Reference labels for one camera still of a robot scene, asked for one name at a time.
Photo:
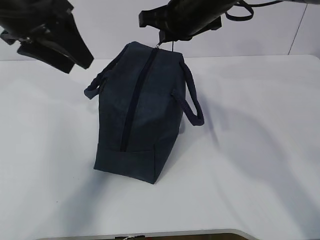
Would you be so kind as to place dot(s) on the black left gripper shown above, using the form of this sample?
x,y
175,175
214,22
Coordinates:
x,y
47,32

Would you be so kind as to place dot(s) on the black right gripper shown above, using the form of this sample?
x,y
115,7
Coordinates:
x,y
180,22

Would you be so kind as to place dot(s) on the navy blue lunch bag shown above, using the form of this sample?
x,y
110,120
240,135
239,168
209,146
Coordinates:
x,y
142,96

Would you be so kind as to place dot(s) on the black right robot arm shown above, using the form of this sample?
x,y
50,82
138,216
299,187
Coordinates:
x,y
234,10

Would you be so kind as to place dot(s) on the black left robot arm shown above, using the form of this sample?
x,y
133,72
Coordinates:
x,y
46,31

